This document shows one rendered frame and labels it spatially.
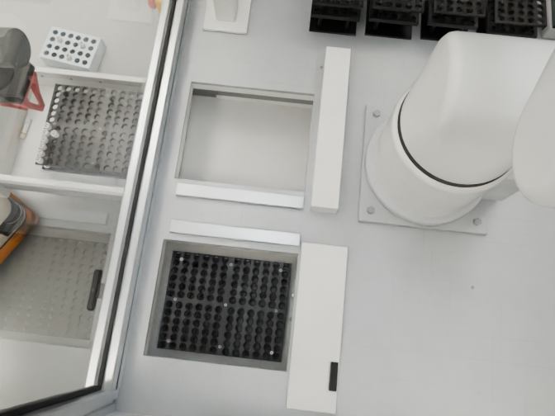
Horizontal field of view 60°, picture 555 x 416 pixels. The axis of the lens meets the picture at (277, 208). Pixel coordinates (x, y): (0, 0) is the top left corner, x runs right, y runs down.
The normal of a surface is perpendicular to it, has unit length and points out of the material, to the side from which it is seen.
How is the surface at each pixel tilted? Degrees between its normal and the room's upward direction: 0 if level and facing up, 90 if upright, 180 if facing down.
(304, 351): 0
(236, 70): 0
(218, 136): 0
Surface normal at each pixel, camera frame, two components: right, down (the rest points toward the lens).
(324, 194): 0.01, -0.25
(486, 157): -0.11, 0.85
